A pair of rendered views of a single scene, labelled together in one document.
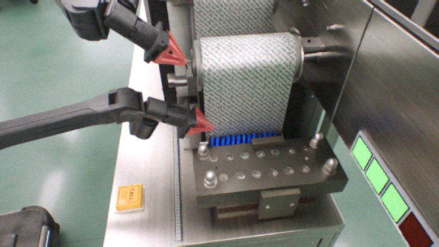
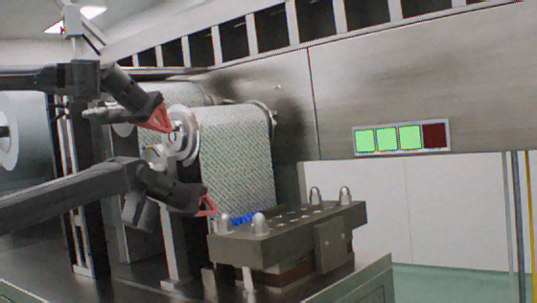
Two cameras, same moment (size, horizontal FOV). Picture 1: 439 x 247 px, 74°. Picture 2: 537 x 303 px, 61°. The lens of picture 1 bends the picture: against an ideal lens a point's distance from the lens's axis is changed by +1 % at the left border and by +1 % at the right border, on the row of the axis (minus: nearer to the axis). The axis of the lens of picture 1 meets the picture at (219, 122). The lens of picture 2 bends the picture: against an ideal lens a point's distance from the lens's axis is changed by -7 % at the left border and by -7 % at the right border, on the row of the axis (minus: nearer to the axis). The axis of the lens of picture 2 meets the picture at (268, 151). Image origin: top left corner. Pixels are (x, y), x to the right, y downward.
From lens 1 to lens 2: 0.82 m
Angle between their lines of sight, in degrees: 54
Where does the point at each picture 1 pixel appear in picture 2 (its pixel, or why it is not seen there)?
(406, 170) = (399, 108)
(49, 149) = not seen: outside the picture
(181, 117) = (187, 188)
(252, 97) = (243, 160)
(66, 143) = not seen: outside the picture
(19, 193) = not seen: outside the picture
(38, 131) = (41, 203)
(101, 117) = (114, 178)
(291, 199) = (339, 228)
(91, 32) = (89, 87)
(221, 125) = (221, 204)
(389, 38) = (332, 52)
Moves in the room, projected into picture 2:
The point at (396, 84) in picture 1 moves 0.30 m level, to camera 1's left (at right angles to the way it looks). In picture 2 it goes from (355, 70) to (261, 71)
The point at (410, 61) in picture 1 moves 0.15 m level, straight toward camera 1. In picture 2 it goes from (354, 50) to (370, 39)
